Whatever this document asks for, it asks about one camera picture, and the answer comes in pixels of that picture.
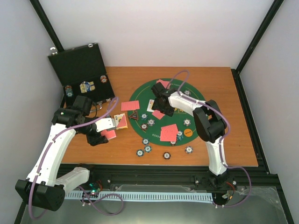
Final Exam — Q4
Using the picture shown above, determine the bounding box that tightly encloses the blue white chip mat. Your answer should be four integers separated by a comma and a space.
147, 119, 155, 126
183, 119, 191, 126

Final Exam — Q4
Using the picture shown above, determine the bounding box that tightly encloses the dealt pink card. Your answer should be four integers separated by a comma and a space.
121, 100, 140, 111

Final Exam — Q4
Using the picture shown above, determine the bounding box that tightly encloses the orange big blind button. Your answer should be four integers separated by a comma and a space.
184, 128, 193, 137

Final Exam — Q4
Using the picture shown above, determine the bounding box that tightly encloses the green blue chip stack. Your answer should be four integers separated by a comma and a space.
136, 149, 144, 157

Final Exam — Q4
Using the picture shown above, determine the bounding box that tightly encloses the blue white chip stack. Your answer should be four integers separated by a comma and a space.
185, 146, 193, 154

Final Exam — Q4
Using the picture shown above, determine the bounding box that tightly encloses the pink-backed card deck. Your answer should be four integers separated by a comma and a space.
100, 130, 116, 140

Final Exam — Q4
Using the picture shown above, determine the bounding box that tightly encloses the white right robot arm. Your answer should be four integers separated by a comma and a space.
153, 91, 230, 188

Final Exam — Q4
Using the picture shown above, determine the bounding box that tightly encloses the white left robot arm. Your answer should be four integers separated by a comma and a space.
15, 96, 116, 211

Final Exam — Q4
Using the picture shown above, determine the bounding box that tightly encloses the green round poker mat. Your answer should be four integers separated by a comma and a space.
129, 79, 198, 146

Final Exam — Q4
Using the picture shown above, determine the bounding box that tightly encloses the triangular all in marker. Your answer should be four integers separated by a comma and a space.
128, 111, 139, 120

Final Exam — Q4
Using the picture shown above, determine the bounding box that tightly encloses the gold card box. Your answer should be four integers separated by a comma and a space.
114, 113, 128, 130

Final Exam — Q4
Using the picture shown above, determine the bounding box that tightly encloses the chip stack in case left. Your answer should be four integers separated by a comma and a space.
65, 85, 73, 98

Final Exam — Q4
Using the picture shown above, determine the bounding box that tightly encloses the boxed card deck in case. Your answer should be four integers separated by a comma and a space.
80, 81, 95, 93

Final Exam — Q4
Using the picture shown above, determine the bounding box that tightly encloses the orange chip stack in case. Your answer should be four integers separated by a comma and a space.
100, 75, 107, 83

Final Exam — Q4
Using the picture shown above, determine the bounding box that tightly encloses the black poker chip case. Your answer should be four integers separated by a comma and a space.
48, 43, 115, 106

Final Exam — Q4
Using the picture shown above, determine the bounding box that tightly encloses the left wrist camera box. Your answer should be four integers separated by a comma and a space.
95, 118, 116, 133

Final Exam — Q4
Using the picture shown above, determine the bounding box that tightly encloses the white slotted cable duct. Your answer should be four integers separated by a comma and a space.
65, 190, 213, 203

